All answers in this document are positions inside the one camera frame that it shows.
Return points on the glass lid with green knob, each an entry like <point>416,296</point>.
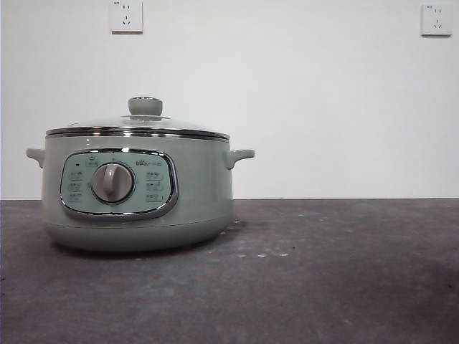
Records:
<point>145,107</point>

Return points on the pale green electric pot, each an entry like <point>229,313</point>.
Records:
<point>201,186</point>

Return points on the white wall socket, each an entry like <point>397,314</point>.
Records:
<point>436,19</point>
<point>126,16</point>

